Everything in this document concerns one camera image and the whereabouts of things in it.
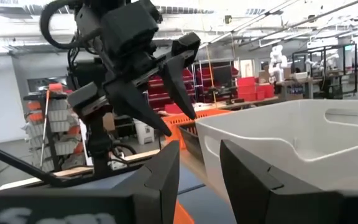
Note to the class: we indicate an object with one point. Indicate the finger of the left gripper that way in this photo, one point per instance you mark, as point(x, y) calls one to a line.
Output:
point(129, 99)
point(176, 81)

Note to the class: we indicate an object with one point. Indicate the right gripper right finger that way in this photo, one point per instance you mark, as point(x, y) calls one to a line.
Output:
point(253, 193)

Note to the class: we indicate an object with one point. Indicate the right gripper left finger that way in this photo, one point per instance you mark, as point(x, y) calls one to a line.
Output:
point(157, 186)

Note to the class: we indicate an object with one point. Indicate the orange plastic basket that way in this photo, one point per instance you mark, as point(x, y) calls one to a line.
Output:
point(211, 114)

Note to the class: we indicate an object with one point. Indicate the black plastic basket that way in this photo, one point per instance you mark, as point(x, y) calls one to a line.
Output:
point(191, 140)

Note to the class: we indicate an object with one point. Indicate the white plastic bin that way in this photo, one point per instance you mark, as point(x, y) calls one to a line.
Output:
point(291, 140)

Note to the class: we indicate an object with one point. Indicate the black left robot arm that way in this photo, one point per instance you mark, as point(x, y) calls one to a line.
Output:
point(99, 146)

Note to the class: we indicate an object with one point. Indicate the red storage bin stack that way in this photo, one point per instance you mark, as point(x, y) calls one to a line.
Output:
point(253, 88)

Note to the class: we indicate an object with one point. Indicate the rack with red bins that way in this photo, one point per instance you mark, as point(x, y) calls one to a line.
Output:
point(155, 93)

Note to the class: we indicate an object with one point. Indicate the white bucket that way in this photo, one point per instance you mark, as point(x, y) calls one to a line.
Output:
point(145, 132)

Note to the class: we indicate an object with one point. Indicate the rack with gray bins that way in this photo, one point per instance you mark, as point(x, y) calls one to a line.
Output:
point(57, 115)

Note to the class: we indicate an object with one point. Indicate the white humanoid robot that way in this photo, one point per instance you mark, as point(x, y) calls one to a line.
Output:
point(277, 62)

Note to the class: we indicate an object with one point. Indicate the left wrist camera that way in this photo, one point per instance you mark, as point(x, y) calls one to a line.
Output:
point(129, 28)

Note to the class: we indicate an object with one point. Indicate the black table frame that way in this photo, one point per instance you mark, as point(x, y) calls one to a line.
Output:
point(17, 164)

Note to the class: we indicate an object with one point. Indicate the black frame workstation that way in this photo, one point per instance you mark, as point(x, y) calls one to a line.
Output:
point(355, 68)

